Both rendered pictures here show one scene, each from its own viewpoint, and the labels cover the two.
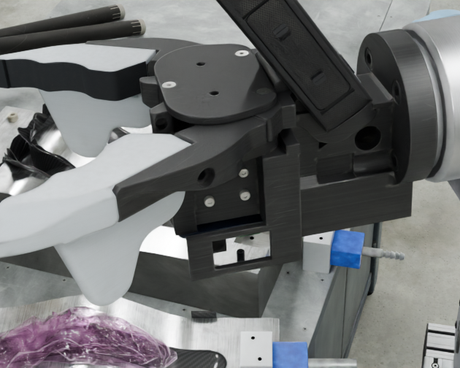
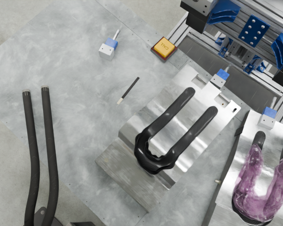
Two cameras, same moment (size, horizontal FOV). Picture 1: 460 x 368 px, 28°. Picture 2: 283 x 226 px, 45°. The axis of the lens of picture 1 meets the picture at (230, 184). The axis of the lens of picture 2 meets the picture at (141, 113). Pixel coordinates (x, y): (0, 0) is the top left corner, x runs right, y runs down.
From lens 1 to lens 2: 1.17 m
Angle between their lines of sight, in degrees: 47
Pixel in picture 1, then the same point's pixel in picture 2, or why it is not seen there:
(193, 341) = (250, 136)
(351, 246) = (225, 75)
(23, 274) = (181, 180)
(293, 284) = not seen: hidden behind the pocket
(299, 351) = (269, 110)
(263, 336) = (264, 117)
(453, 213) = not seen: hidden behind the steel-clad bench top
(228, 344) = (255, 127)
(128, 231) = not seen: outside the picture
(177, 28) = (51, 73)
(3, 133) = (114, 167)
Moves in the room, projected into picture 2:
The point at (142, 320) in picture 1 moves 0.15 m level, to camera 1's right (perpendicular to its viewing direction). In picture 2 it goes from (243, 148) to (254, 111)
